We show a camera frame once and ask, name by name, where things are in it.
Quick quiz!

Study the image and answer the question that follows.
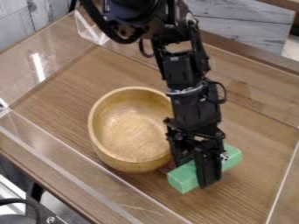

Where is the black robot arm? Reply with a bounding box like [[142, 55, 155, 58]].
[[79, 0, 227, 188]]

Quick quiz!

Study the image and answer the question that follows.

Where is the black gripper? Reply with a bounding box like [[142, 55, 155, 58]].
[[163, 80, 227, 189]]

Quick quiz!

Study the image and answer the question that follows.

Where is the black metal base bracket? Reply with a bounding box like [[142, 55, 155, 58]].
[[24, 199, 68, 224]]

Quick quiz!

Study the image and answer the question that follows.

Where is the black cable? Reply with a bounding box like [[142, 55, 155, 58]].
[[0, 197, 44, 224]]

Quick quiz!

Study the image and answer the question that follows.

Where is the green rectangular block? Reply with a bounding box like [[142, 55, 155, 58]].
[[167, 143, 243, 193]]

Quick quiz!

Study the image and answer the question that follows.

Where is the black table leg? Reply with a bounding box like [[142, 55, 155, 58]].
[[28, 182, 44, 202]]

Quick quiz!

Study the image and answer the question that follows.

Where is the brown wooden bowl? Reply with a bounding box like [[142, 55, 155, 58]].
[[88, 87, 172, 173]]

